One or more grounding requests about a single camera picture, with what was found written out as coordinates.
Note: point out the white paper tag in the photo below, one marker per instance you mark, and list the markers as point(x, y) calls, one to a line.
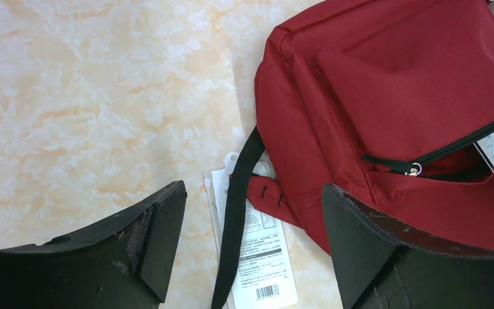
point(265, 276)

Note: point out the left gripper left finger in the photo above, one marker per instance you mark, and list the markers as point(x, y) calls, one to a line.
point(122, 261)

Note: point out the red backpack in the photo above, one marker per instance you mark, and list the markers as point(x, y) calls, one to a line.
point(384, 99)

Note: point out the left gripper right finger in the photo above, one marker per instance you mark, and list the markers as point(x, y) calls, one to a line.
point(381, 262)

